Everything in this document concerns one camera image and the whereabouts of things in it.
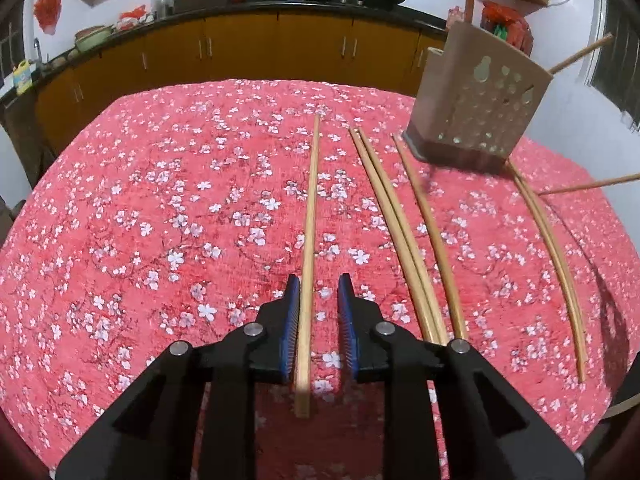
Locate green basin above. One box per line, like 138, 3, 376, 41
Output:
74, 25, 114, 54

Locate small red plastic bag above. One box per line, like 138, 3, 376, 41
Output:
117, 5, 149, 31

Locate barred window by sink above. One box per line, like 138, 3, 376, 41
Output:
0, 2, 26, 88

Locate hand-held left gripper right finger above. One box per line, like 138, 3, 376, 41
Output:
338, 274, 586, 480

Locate black kitchen countertop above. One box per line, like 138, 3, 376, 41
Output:
0, 0, 451, 106

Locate hanging red plastic bag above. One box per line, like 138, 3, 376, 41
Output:
33, 0, 65, 36

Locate yellow detergent bottle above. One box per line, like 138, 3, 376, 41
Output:
15, 59, 34, 96

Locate wooden lower kitchen cabinets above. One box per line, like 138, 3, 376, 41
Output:
35, 12, 446, 161

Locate red floral tablecloth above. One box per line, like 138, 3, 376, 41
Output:
0, 78, 640, 480

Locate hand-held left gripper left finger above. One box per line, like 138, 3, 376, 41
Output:
55, 275, 302, 480

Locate barred window with wall cable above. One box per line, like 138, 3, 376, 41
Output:
590, 0, 640, 133

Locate beige perforated chopstick holder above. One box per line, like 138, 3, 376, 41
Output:
404, 22, 553, 173

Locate large red plastic bags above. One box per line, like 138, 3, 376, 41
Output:
480, 0, 534, 56

